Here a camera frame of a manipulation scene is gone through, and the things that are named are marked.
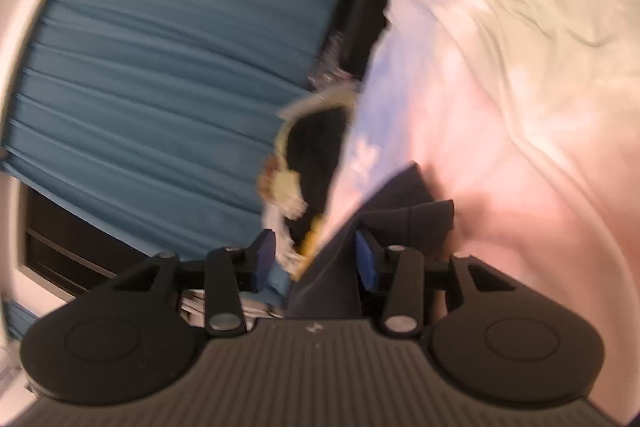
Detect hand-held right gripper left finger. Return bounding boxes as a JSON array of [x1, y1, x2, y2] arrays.
[[112, 229, 276, 338]]

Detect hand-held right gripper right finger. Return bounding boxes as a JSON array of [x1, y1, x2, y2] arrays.
[[354, 229, 516, 338]]

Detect dark grey pants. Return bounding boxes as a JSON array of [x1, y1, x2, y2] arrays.
[[286, 161, 457, 321]]

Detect pile of mixed clothes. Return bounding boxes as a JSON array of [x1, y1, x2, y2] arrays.
[[287, 104, 352, 254]]

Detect cream knitted garment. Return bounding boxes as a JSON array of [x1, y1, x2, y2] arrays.
[[257, 167, 302, 210]]

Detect wide blue curtain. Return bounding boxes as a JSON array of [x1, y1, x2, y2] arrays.
[[0, 0, 342, 269]]

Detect dark window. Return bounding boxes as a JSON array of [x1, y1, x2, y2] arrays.
[[24, 184, 132, 299]]

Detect narrow blue curtain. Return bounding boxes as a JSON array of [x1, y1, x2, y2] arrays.
[[0, 299, 36, 342]]

